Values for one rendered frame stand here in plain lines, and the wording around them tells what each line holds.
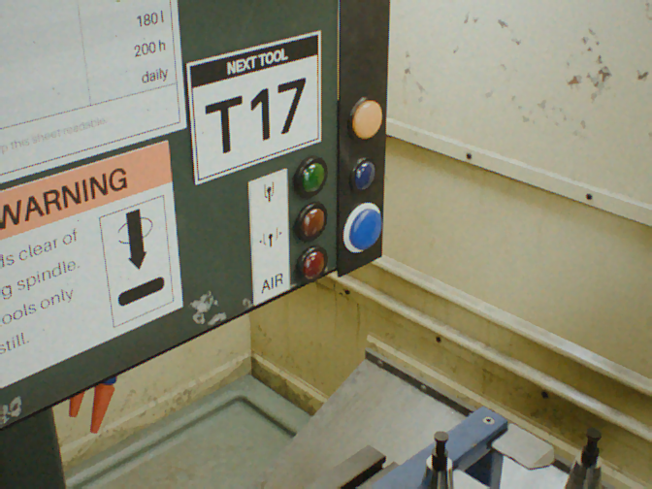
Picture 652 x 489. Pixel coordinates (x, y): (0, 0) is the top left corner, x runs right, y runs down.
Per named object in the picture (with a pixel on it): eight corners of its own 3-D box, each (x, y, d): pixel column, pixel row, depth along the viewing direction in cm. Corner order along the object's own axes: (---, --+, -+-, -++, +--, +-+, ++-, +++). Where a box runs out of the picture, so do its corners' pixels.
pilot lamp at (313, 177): (328, 189, 58) (328, 158, 57) (303, 199, 57) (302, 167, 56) (321, 186, 59) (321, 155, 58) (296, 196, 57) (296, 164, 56)
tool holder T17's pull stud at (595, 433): (587, 452, 92) (592, 425, 91) (601, 461, 91) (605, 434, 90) (576, 458, 91) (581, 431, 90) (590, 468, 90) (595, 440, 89)
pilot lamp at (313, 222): (328, 233, 60) (328, 203, 59) (303, 244, 58) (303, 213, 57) (321, 230, 60) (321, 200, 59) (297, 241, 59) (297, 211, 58)
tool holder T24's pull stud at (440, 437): (436, 454, 92) (439, 428, 91) (450, 461, 91) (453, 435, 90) (427, 464, 91) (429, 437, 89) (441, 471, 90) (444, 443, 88)
